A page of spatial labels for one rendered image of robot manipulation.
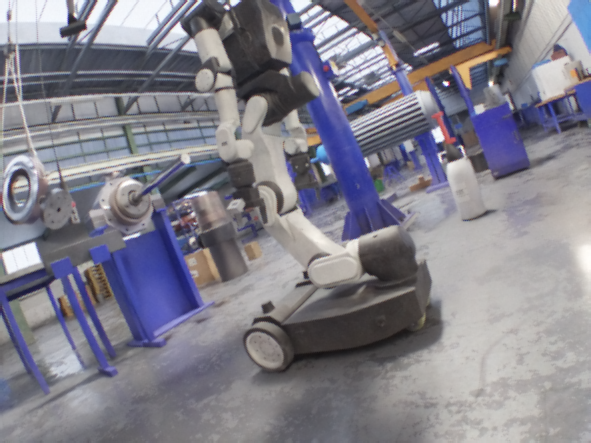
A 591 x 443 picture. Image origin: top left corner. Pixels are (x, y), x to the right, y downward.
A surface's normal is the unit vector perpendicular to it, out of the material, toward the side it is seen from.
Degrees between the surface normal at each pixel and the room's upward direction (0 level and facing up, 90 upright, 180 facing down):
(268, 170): 90
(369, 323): 90
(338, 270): 90
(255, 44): 90
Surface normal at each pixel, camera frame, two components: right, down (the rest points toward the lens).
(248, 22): -0.47, 0.23
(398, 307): -0.16, 0.11
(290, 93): -0.28, 0.58
